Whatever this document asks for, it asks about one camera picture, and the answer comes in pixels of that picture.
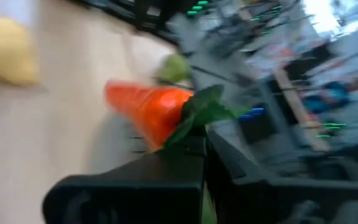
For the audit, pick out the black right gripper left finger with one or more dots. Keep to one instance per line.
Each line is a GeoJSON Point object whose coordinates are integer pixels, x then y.
{"type": "Point", "coordinates": [141, 193]}

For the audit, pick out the black metal table frame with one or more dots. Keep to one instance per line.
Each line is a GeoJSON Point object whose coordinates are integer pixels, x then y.
{"type": "Point", "coordinates": [141, 18]}

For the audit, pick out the green lime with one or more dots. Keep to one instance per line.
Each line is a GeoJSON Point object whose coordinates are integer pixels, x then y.
{"type": "Point", "coordinates": [174, 68]}

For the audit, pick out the orange carrot with green leaves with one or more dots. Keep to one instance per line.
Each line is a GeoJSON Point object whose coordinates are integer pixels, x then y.
{"type": "Point", "coordinates": [148, 109]}

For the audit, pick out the yellow pear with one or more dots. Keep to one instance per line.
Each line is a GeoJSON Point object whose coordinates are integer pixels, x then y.
{"type": "Point", "coordinates": [8, 53]}

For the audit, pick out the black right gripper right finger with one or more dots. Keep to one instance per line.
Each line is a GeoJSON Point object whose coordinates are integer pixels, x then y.
{"type": "Point", "coordinates": [275, 202]}

